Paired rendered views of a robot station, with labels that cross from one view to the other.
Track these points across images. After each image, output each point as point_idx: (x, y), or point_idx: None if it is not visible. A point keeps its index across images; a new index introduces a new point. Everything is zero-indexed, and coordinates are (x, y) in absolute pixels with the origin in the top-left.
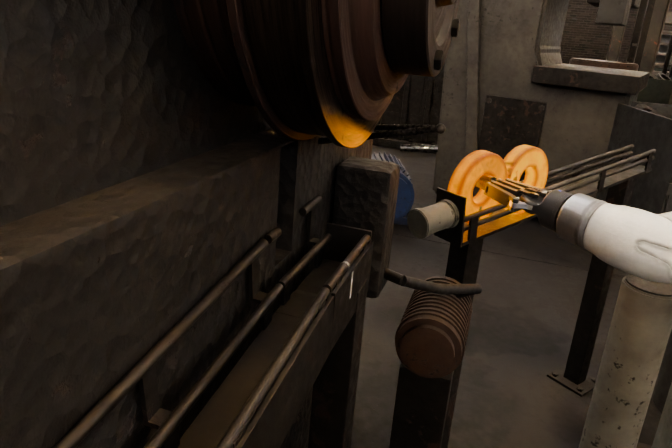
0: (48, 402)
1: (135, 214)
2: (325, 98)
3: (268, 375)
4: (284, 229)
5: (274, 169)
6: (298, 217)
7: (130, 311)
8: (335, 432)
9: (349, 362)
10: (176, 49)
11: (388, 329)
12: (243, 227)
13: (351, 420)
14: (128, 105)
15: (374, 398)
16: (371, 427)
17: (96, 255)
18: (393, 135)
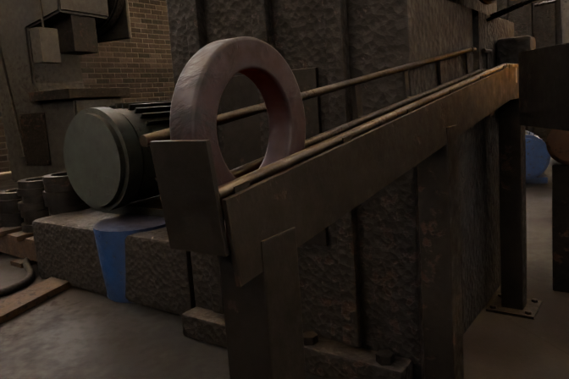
0: (420, 44)
1: None
2: None
3: (487, 70)
4: (474, 60)
5: (470, 18)
6: (481, 55)
7: (434, 34)
8: (516, 177)
9: (519, 129)
10: None
11: (541, 226)
12: (461, 35)
13: (524, 176)
14: None
15: (537, 250)
16: (538, 260)
17: (428, 2)
18: (529, 2)
